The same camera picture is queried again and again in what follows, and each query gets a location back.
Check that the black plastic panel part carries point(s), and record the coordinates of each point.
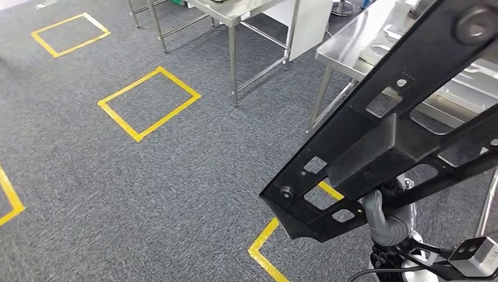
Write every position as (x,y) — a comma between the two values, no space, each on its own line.
(342,136)

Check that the machined aluminium fixture plate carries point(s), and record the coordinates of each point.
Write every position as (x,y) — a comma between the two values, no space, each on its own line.
(379,52)

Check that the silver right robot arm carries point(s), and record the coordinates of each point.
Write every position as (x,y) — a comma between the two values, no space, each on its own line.
(398,229)

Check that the chrome stanchion with round base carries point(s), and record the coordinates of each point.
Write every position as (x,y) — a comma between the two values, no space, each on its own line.
(342,8)

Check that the white flat panel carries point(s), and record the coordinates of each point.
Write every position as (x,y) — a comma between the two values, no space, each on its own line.
(311,27)

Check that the small white floor object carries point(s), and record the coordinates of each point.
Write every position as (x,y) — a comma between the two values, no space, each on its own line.
(46,4)

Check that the stainless steel workbench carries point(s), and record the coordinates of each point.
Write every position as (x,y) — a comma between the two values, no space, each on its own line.
(350,46)

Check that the stainless steel table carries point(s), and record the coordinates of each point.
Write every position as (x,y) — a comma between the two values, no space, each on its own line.
(229,11)
(156,23)

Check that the pale wrist camera with bracket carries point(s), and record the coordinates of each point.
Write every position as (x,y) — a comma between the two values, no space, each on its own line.
(474,257)

